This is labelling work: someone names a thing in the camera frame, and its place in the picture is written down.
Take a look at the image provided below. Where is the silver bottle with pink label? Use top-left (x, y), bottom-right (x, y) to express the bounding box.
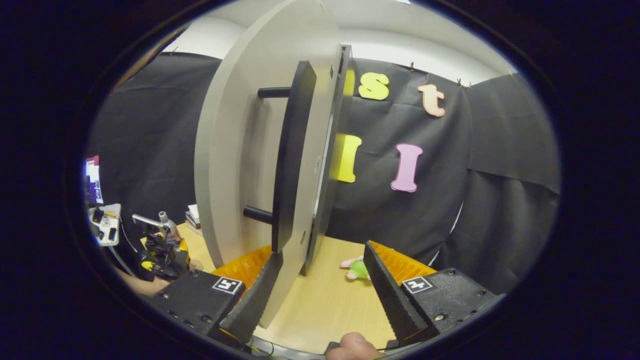
top-left (158, 211), bottom-right (182, 242)

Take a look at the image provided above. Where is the colourful printed box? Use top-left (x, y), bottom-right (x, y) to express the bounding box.
top-left (84, 156), bottom-right (105, 205)

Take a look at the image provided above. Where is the beige cabinet door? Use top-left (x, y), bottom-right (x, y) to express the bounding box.
top-left (194, 0), bottom-right (343, 329)

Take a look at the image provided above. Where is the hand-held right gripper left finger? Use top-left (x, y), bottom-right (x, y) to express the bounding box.
top-left (150, 243), bottom-right (284, 346)

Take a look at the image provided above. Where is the black backdrop cloth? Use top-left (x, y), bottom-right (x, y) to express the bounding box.
top-left (90, 51), bottom-right (562, 296)

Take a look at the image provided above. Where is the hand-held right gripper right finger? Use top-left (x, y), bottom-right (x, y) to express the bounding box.
top-left (363, 240), bottom-right (506, 347)

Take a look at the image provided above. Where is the green pink plush toy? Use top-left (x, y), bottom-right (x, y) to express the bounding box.
top-left (341, 255), bottom-right (373, 281)

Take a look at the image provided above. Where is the grey cable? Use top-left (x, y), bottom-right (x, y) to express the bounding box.
top-left (106, 244), bottom-right (138, 277)

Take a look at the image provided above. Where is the black cabinet door handle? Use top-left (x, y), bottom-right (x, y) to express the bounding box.
top-left (243, 61), bottom-right (317, 253)

